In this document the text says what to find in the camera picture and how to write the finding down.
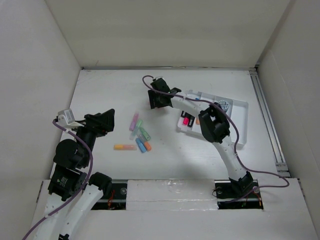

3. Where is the yellow pink pastel highlighter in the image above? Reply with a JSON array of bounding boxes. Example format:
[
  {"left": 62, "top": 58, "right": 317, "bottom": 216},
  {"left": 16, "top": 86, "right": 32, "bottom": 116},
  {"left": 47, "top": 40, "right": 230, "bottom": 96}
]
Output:
[{"left": 113, "top": 144, "right": 137, "bottom": 151}]

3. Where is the dark green pastel highlighter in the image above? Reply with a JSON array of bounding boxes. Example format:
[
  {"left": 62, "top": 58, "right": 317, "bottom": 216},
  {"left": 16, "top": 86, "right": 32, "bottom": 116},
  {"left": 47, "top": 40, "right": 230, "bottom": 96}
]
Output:
[{"left": 139, "top": 127, "right": 151, "bottom": 141}]

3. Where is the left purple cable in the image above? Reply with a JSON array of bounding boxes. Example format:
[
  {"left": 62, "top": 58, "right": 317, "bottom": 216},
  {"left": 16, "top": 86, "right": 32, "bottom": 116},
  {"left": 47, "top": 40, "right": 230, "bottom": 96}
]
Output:
[{"left": 21, "top": 119, "right": 95, "bottom": 240}]

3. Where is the blue pastel highlighter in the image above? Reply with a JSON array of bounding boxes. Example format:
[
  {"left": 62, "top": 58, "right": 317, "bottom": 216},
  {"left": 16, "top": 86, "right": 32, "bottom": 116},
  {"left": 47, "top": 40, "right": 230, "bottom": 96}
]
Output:
[{"left": 135, "top": 137, "right": 147, "bottom": 153}]

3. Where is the orange black highlighter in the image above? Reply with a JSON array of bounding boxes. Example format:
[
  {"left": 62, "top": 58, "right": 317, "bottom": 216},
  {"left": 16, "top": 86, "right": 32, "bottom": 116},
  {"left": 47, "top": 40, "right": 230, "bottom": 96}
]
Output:
[{"left": 187, "top": 115, "right": 196, "bottom": 128}]

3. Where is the green black highlighter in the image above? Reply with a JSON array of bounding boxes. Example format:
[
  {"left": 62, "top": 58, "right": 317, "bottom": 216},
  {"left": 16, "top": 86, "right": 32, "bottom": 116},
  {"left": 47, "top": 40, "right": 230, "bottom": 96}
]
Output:
[{"left": 181, "top": 111, "right": 190, "bottom": 120}]

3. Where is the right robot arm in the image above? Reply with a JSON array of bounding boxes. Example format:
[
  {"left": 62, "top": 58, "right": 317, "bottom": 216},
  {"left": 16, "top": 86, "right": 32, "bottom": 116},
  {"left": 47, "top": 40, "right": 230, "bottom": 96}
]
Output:
[{"left": 146, "top": 77, "right": 253, "bottom": 198}]

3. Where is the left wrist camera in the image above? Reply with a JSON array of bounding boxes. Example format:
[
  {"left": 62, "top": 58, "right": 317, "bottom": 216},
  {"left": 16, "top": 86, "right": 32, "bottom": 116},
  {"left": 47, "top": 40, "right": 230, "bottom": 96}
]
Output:
[{"left": 57, "top": 108, "right": 75, "bottom": 128}]

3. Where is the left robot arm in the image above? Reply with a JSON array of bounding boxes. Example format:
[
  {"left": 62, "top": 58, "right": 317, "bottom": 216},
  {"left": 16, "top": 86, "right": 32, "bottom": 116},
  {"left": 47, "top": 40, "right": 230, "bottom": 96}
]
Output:
[{"left": 34, "top": 108, "right": 115, "bottom": 240}]

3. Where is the pink black highlighter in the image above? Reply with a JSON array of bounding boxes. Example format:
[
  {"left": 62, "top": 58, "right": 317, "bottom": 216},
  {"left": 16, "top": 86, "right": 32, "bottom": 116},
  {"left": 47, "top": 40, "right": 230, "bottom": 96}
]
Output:
[{"left": 182, "top": 117, "right": 190, "bottom": 126}]

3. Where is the purple pastel highlighter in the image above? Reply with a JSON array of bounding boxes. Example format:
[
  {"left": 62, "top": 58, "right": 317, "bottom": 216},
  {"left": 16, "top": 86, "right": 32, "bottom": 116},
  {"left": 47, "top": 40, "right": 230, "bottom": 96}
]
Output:
[{"left": 129, "top": 112, "right": 139, "bottom": 132}]

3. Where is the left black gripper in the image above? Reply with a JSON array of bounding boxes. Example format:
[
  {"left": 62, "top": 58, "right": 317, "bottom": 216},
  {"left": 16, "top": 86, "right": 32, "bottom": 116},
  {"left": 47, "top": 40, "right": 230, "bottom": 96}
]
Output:
[{"left": 69, "top": 107, "right": 115, "bottom": 166}]

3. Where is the aluminium rail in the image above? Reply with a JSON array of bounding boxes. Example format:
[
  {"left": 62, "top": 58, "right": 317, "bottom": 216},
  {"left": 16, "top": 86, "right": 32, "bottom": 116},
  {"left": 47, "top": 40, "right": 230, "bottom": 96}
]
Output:
[{"left": 249, "top": 68, "right": 291, "bottom": 178}]

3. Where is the white organizer tray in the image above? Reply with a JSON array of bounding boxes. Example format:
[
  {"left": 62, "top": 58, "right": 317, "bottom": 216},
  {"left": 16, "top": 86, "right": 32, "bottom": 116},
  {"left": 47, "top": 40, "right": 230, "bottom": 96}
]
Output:
[{"left": 176, "top": 90, "right": 249, "bottom": 149}]

